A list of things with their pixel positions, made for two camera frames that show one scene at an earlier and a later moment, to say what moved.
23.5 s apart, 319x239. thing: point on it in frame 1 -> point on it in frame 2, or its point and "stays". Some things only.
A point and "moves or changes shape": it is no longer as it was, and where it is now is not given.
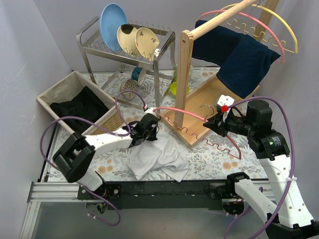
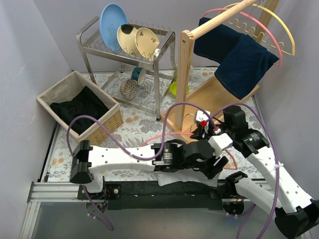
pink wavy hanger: [253, 18] moves or changes shape
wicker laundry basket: [81, 106] stays
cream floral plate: [146, 42] stays
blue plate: [113, 15] stays
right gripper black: [222, 123] -> [203, 132]
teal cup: [138, 73] stays
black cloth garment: [85, 103] stays
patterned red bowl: [129, 84] stays
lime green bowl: [173, 87] stays
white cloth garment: [147, 156] moves or changes shape
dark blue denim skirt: [243, 60] stays
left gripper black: [151, 124] -> [209, 165]
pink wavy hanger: [157, 108] -> [227, 168]
